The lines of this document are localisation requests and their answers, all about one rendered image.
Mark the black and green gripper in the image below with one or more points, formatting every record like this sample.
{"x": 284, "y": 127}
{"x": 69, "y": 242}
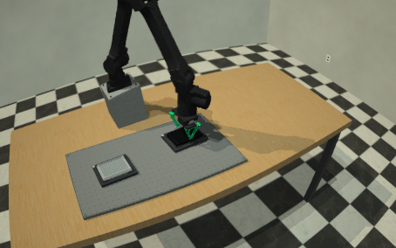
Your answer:
{"x": 182, "y": 111}

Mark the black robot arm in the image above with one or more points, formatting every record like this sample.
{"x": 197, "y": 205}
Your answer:
{"x": 181, "y": 74}

